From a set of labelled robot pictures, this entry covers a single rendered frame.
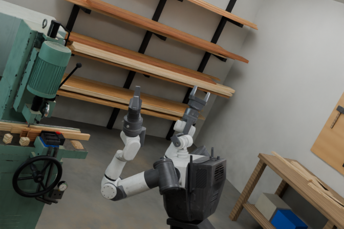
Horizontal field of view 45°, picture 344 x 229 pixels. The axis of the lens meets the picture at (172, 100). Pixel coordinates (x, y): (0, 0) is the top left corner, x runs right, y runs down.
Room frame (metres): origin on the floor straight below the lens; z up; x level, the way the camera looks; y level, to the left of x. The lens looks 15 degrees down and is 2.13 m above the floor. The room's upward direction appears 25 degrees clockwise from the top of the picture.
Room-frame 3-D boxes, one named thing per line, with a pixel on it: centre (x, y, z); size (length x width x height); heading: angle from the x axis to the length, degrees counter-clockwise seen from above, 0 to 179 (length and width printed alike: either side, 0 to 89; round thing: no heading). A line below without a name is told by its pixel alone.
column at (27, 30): (2.61, 0.95, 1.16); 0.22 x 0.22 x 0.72; 43
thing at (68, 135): (2.52, 0.62, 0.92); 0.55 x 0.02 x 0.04; 133
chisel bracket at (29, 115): (2.42, 0.76, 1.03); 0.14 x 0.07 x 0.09; 43
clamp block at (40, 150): (2.31, 0.56, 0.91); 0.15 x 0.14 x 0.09; 133
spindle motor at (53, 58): (2.40, 0.75, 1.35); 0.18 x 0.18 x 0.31
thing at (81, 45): (5.13, 0.45, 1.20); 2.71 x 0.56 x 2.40; 126
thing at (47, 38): (2.50, 0.85, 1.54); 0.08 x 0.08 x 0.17; 43
